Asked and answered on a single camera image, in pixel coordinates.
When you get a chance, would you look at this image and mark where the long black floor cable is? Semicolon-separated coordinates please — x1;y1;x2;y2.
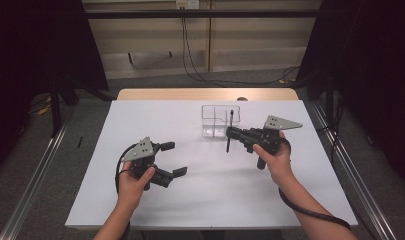
181;16;301;86

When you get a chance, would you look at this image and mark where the wooden vertical wall strip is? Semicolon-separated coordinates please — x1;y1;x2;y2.
206;0;213;73

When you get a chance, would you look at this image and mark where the white wall socket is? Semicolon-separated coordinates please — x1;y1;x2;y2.
175;0;200;10

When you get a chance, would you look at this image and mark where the person's right hand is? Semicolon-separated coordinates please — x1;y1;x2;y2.
252;130;296;188

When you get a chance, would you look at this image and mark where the person's left hand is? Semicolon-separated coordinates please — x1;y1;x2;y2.
117;165;157;209

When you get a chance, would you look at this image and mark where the black metal stand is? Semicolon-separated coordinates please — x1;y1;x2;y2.
49;79;63;138

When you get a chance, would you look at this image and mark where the wooden table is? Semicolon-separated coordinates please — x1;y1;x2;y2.
116;87;300;102

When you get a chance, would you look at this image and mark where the aluminium floor rail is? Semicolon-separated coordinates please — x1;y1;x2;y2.
0;109;76;240
309;101;398;240

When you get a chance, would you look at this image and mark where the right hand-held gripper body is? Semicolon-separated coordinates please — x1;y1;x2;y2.
246;115;304;170

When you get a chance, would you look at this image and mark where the white table mat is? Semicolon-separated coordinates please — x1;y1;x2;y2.
64;99;359;231

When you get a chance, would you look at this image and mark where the black curtain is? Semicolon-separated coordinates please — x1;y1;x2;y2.
0;0;109;174
294;0;405;191

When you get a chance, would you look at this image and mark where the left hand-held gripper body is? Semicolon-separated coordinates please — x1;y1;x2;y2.
120;136;163;192

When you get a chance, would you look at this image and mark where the black pen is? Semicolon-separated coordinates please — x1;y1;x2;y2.
225;109;235;154

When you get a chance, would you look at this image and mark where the clear acrylic organizer box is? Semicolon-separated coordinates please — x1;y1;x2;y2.
200;104;242;140

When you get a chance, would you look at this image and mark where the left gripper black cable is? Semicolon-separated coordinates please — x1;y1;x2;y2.
114;143;139;240

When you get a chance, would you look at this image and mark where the short black wall cable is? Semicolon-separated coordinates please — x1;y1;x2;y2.
181;16;211;83

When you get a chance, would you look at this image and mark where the black horizontal metal bar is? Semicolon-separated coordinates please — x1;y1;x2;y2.
84;9;321;19

